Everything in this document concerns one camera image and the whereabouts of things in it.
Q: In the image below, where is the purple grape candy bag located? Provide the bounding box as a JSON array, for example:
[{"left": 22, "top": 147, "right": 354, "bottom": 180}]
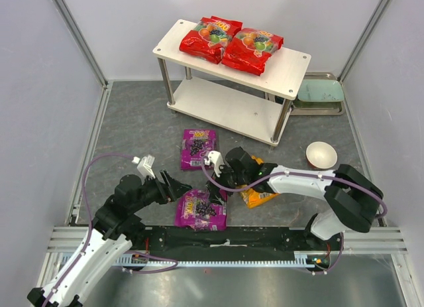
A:
[
  {"left": 174, "top": 190, "right": 227, "bottom": 231},
  {"left": 180, "top": 129, "right": 218, "bottom": 170}
]

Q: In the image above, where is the orange mango candy bag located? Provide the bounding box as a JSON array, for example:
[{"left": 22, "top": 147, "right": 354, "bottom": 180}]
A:
[{"left": 238, "top": 154, "right": 281, "bottom": 210}]

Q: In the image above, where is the red fruit candy bag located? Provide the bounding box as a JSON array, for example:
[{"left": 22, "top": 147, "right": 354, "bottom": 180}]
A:
[
  {"left": 221, "top": 28, "right": 284, "bottom": 76},
  {"left": 179, "top": 16, "right": 242, "bottom": 64}
]

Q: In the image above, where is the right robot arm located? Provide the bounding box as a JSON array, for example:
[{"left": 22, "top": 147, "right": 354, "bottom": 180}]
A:
[{"left": 201, "top": 147, "right": 388, "bottom": 241}]

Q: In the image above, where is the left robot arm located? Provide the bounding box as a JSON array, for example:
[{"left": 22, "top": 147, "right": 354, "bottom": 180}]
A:
[{"left": 27, "top": 170, "right": 191, "bottom": 306}]

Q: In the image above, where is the white two-tier wooden shelf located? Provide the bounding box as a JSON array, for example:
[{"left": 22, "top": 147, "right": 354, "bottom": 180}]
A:
[{"left": 152, "top": 19, "right": 311, "bottom": 147}]

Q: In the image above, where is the white and red bowl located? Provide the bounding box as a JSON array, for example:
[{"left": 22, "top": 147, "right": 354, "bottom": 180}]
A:
[{"left": 305, "top": 141, "right": 338, "bottom": 169}]

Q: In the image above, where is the metal tray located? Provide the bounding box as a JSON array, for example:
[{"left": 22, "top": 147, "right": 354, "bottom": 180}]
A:
[{"left": 291, "top": 73, "right": 345, "bottom": 116}]

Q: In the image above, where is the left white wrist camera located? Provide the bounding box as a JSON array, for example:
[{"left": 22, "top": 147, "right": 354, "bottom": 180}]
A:
[{"left": 132, "top": 154, "right": 156, "bottom": 178}]

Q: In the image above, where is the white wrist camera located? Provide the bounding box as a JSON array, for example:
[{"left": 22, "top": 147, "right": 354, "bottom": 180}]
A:
[
  {"left": 132, "top": 154, "right": 156, "bottom": 178},
  {"left": 203, "top": 151, "right": 225, "bottom": 177}
]

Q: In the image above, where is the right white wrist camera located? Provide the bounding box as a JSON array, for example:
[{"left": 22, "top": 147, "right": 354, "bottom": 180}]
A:
[{"left": 203, "top": 151, "right": 225, "bottom": 177}]

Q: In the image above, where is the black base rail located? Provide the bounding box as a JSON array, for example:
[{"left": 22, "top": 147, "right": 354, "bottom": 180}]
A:
[{"left": 131, "top": 225, "right": 341, "bottom": 253}]

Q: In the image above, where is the white slotted cable duct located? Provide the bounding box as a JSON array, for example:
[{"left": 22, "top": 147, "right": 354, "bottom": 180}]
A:
[{"left": 61, "top": 249, "right": 332, "bottom": 268}]

